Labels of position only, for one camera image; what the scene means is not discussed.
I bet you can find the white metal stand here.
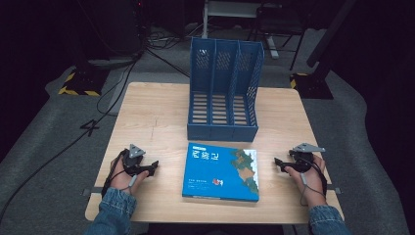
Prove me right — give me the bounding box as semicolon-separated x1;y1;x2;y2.
201;0;284;61

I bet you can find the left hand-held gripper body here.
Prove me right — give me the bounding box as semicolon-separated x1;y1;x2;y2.
121;143;147;175

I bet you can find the right hand-held gripper cable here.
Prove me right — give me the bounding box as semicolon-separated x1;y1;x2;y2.
299;152;329;208

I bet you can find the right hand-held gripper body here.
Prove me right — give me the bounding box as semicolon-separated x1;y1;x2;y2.
288;142;327;173

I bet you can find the blue book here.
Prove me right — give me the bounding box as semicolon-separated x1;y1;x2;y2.
181;142;260;204

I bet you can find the long black floor cable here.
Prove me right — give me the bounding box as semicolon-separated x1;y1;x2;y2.
0;53;142;224

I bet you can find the black metal frame stand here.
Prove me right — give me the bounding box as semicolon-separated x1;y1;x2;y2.
248;0;311;71

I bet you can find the person's left hand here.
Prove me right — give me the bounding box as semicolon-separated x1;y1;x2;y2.
109;153;150;198

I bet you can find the left hand-held gripper cable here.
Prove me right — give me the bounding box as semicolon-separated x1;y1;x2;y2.
101;148;138;199

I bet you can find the blue plastic file rack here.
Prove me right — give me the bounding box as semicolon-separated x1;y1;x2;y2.
186;36;265;143

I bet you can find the black stand base striped edge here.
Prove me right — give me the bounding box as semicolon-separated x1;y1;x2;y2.
58;67;111;98
289;71;335;101

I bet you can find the hand-held gripper cable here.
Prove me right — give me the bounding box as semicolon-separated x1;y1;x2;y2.
101;148;138;199
299;152;329;208

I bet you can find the thin black floor cable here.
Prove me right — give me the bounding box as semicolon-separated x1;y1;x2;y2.
95;60;136;116

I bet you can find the person's right hand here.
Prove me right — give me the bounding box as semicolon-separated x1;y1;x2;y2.
284;154;328;209

